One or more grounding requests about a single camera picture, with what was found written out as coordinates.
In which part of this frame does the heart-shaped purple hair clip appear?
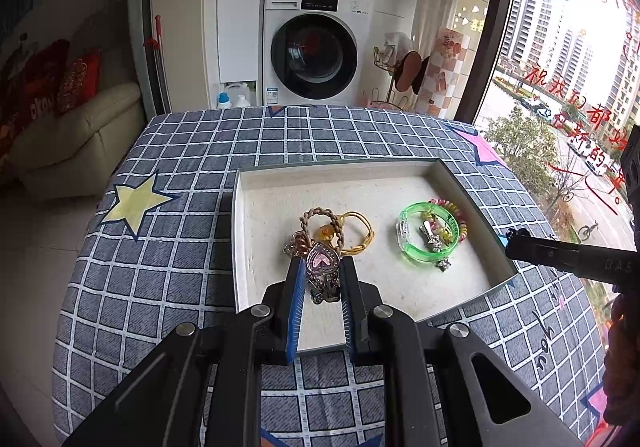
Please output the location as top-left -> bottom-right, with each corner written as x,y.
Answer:
304,241 -> 345,305

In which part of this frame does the translucent plastic jug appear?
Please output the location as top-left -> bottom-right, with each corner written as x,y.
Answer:
227,83 -> 252,108

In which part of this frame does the dark red cushion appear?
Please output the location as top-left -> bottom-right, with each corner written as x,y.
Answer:
0,39 -> 71,142

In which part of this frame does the green translucent bangle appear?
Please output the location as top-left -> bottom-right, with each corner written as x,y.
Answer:
397,201 -> 463,264

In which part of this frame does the red lettering window decal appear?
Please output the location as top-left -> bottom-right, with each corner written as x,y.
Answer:
520,62 -> 628,215

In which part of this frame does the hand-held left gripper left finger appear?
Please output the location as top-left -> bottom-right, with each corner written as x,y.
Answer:
62,257 -> 307,447

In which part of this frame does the white tall cabinet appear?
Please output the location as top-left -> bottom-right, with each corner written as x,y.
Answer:
216,0 -> 268,82

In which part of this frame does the cream sofa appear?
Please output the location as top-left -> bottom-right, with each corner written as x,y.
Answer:
0,82 -> 146,200

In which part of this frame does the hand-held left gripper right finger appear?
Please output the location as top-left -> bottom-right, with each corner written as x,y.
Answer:
341,257 -> 583,447

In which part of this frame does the red-handled mop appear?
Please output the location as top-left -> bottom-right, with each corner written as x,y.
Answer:
142,16 -> 168,115

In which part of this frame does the wire rack with white bag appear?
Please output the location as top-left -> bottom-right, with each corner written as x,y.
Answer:
370,31 -> 416,110

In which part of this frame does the rhinestone hair clip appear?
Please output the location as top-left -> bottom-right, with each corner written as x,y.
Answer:
417,219 -> 453,273

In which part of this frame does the grey-green jewelry tray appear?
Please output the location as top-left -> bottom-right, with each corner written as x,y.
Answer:
232,158 -> 518,355

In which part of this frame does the person's right hand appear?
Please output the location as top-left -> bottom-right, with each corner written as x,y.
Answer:
602,292 -> 640,425

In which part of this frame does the red patterned cushion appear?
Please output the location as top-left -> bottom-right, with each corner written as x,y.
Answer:
55,52 -> 103,115

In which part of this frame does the white washing machine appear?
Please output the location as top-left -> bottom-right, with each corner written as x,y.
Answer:
263,0 -> 377,106

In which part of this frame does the tan braided hair tie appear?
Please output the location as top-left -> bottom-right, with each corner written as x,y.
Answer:
300,207 -> 346,253

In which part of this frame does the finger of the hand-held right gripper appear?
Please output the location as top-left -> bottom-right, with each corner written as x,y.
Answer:
505,228 -> 640,285

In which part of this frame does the pink and yellow beaded bracelet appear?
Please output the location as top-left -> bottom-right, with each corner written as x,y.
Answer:
427,197 -> 471,243

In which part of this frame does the yellow cord bracelet with flower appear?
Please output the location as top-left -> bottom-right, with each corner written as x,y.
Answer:
320,211 -> 376,257

